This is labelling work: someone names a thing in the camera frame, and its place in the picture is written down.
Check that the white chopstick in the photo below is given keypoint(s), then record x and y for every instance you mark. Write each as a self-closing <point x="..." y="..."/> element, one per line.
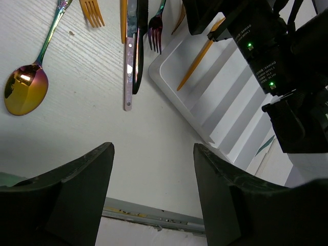
<point x="265" y="158"/>

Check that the orange plastic spoon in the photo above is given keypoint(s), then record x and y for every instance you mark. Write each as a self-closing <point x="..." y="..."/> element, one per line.
<point x="123" y="19"/>

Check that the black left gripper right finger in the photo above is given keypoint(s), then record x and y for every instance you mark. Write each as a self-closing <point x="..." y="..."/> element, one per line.
<point x="241" y="209"/>

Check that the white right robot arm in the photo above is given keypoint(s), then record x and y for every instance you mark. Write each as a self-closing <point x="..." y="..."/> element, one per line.
<point x="287" y="62"/>

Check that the orange plastic fork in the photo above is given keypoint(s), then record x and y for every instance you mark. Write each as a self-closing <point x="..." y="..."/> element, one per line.
<point x="200" y="55"/>
<point x="91" y="11"/>

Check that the teal plastic knife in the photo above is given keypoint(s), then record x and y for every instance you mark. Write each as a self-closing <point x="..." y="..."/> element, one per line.
<point x="266" y="144"/>

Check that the rose gold metal fork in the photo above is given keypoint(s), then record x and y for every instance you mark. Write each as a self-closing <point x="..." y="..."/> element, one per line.
<point x="179" y="18"/>

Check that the black knife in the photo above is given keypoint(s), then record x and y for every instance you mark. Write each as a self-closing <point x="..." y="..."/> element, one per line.
<point x="142" y="27"/>

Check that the white divided cutlery tray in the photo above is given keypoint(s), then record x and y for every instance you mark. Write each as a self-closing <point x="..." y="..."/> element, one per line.
<point x="222" y="99"/>

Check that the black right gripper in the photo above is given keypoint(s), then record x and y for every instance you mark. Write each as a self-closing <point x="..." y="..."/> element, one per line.
<point x="201" y="13"/>

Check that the aluminium table rail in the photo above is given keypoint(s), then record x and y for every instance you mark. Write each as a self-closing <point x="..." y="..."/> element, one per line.
<point x="148" y="216"/>

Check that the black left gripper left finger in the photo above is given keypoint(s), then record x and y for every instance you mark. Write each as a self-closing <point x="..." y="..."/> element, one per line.
<point x="60" y="207"/>

